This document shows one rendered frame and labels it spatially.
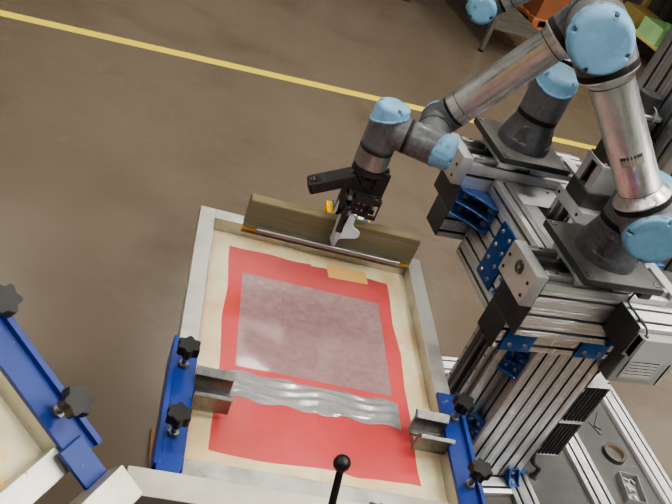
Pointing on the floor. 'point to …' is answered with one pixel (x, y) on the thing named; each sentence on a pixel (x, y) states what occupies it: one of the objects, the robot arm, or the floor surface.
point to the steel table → (513, 22)
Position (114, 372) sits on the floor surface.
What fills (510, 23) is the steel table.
